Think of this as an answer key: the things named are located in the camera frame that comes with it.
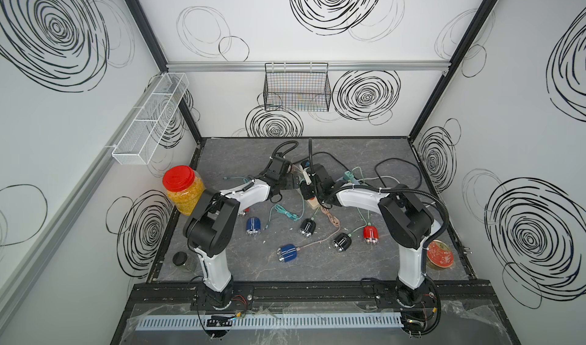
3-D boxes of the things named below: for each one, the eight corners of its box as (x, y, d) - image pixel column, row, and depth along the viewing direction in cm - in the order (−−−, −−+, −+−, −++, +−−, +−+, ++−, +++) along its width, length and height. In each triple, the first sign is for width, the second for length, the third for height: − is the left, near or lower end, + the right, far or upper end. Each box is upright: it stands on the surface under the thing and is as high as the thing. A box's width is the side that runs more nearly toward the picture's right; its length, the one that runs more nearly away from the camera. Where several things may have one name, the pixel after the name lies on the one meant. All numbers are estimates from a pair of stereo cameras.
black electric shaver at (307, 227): (297, 231, 89) (298, 228, 87) (305, 218, 93) (305, 216, 91) (310, 238, 88) (310, 236, 86) (317, 225, 91) (317, 222, 89)
